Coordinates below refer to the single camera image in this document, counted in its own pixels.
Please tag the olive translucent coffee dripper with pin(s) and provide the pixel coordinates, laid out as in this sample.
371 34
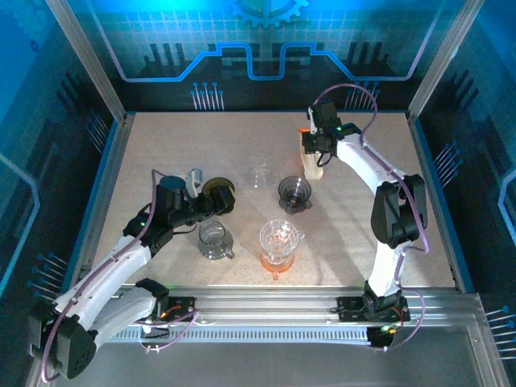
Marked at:
213 182

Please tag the small glass server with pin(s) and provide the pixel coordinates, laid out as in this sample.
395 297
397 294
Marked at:
211 242

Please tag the clear dripper with orange base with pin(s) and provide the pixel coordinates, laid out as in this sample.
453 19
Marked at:
278 238

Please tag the kraft filter bag orange tab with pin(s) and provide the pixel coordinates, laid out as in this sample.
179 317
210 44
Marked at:
314 169

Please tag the dark grey coffee dripper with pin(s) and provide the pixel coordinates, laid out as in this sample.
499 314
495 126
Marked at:
294 193

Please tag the small clear glass vessel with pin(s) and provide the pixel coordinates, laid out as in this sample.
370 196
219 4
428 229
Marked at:
260 171

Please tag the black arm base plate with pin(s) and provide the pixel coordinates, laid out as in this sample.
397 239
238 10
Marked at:
348 310
183 308

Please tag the aluminium mounting rail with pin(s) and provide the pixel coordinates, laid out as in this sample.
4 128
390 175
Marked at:
262 306

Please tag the aluminium frame post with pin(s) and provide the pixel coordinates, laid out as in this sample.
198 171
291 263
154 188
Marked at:
443 52
92 68

